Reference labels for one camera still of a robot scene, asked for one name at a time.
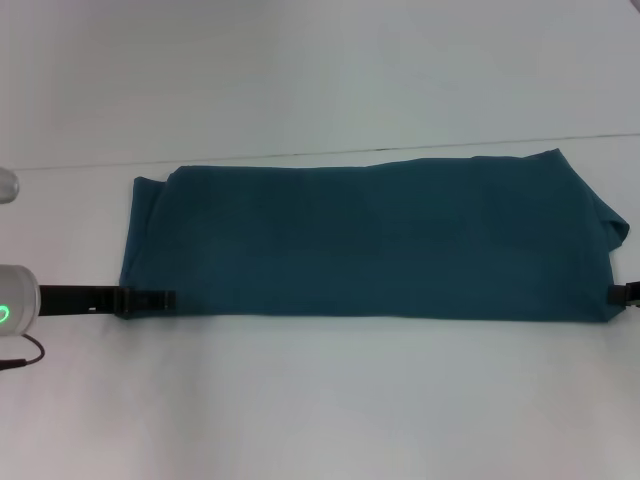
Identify left gripper cable with plug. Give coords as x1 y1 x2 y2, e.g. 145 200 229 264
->
0 333 46 372

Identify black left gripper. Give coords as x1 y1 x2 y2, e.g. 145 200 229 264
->
37 284 177 318

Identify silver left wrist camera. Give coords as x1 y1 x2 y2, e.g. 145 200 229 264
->
0 168 21 205

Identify teal t-shirt with FREE print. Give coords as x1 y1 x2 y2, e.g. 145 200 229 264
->
117 147 630 326

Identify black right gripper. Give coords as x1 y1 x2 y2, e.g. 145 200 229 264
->
607 281 640 310

